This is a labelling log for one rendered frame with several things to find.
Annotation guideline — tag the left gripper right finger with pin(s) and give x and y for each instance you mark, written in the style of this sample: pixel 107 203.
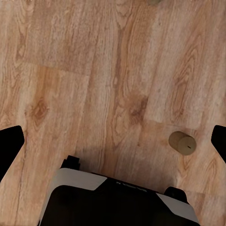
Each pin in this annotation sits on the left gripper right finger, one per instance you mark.
pixel 218 139

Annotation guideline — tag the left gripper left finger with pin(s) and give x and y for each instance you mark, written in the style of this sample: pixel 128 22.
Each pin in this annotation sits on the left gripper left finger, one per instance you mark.
pixel 11 141

